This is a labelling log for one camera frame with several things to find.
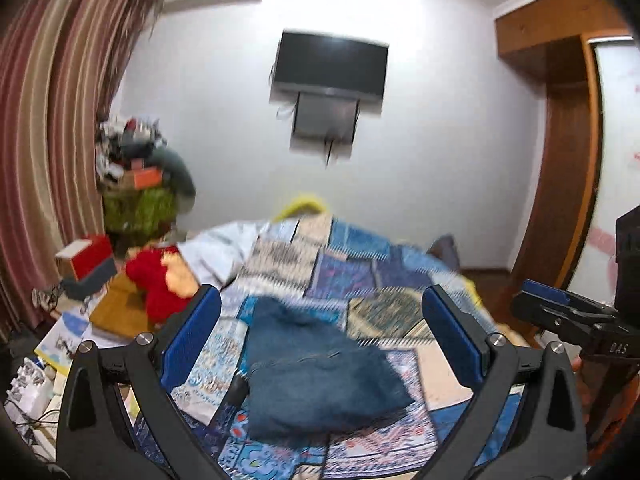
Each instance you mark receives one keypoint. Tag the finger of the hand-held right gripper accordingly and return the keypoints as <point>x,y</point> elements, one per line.
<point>545,292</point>

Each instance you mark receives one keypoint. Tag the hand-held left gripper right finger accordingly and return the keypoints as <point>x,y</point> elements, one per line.
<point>452,330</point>

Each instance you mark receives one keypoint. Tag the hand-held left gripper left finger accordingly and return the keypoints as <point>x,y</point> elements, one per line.
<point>192,330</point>

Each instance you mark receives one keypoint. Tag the blue denim jeans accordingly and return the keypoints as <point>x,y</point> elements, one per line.
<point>320,375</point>

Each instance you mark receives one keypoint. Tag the red plush toy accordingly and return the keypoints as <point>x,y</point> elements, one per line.
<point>150,280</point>

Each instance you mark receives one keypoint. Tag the brown cardboard sheet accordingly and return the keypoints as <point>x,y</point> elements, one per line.
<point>125,310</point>

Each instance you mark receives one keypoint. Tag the dark pillow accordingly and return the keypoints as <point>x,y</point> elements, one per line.
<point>445,250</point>

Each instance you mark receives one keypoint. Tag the white cloth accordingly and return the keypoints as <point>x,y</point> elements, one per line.
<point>220,247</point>

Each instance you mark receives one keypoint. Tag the dark grey box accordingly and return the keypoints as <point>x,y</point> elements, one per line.
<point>95,282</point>

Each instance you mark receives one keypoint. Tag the white wardrobe door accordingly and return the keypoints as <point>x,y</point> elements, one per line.
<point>617,160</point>

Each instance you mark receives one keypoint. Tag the blue patchwork blanket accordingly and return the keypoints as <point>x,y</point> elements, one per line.
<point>350,280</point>

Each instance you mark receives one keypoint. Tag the stack of papers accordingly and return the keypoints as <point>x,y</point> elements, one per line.
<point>65,340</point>

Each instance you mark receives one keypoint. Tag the red and white box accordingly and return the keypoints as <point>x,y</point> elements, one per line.
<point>87,255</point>

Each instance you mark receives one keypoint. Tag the orange box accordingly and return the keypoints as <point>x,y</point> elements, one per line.
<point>142,177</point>

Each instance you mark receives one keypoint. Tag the dark grey-green garment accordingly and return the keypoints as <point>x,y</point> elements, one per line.
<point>177,170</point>

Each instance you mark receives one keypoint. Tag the yellow hanger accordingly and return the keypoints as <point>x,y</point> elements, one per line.
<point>300,205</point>

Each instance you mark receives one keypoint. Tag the white power strip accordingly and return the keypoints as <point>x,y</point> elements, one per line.
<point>30,385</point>

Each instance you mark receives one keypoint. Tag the pile of clutter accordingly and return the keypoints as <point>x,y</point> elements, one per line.
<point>125,142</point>

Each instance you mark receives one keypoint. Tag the striped curtain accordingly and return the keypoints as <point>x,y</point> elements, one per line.
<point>55,135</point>

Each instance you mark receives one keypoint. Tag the black wall television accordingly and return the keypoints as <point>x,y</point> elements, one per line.
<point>330,62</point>

